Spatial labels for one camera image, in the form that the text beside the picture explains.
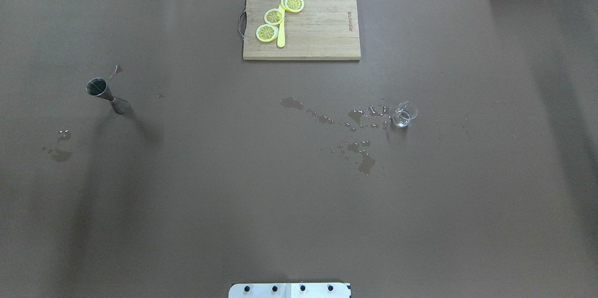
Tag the clear glass beaker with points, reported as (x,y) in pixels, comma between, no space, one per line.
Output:
(405,112)

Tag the steel double jigger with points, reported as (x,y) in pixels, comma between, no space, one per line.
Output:
(98,87)

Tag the yellow plastic knife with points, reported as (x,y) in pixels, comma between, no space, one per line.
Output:
(281,39)

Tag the lemon slice near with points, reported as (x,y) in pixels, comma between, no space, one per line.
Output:
(266,33)

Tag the lemon slice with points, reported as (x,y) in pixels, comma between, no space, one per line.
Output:
(293,6)
(274,16)
(266,33)

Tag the bamboo cutting board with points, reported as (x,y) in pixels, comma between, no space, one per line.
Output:
(323,30)

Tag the lemon slice middle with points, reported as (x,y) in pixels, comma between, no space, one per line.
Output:
(274,16)

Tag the lemon slice far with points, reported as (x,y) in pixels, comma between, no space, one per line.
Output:
(293,6)

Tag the white metal camera stand base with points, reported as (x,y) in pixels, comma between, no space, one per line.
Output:
(291,290)

